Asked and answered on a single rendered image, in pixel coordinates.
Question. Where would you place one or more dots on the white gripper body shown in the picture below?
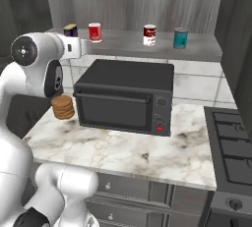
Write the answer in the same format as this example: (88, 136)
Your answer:
(85, 47)

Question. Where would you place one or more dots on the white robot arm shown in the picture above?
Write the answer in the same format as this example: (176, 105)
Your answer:
(19, 158)

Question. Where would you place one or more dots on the grey wooden open cabinet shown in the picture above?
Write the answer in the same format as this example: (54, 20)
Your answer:
(138, 11)

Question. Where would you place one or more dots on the brown cookie stack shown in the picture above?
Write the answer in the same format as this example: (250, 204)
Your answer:
(62, 107)

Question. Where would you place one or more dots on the dark grey cabinet door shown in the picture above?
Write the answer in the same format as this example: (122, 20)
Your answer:
(23, 11)
(238, 41)

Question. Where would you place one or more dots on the dark blue and yellow can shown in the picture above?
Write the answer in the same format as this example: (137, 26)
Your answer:
(71, 31)

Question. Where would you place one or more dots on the black toaster oven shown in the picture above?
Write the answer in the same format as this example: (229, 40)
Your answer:
(131, 77)

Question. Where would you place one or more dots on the red and white can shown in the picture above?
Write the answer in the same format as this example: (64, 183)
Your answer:
(149, 35)

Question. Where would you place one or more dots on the toaster oven door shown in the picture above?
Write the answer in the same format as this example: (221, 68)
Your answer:
(114, 111)

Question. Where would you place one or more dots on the toaster oven knob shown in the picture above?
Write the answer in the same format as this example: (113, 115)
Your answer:
(161, 101)
(159, 119)

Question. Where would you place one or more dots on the teal can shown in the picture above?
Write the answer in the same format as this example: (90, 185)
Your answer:
(180, 38)

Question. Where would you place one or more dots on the silver drawer knob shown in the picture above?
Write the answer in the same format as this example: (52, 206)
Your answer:
(111, 217)
(107, 186)

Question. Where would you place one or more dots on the grey drawer front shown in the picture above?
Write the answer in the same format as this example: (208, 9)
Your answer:
(126, 186)
(121, 214)

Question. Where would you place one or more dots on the black hob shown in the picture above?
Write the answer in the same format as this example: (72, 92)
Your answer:
(231, 149)

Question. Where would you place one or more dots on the grey cupboard panel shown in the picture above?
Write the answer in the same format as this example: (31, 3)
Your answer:
(188, 206)

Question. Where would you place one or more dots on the black stove knob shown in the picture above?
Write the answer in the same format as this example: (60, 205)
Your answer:
(235, 203)

